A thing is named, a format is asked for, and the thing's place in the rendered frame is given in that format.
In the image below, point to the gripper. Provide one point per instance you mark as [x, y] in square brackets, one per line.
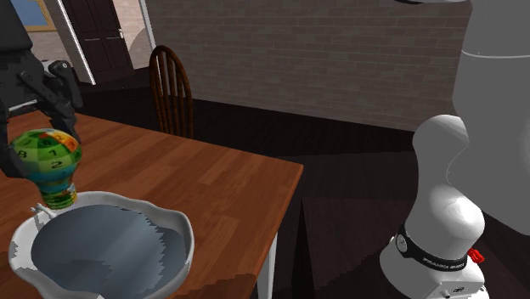
[16, 54]

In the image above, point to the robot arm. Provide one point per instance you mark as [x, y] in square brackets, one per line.
[443, 215]

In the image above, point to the green multicoloured bulb-shaped toy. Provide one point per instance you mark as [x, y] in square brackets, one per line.
[47, 161]

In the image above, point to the dark brown door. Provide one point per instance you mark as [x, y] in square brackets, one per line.
[99, 37]

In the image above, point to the white grey bowl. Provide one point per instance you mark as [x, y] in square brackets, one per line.
[112, 248]

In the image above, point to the dark brown wooden chair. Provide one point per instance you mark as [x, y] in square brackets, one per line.
[172, 99]

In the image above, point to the brown wooden table white legs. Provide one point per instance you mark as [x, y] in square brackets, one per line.
[198, 182]

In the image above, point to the blue picture pale frame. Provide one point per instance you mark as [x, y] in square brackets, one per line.
[31, 12]

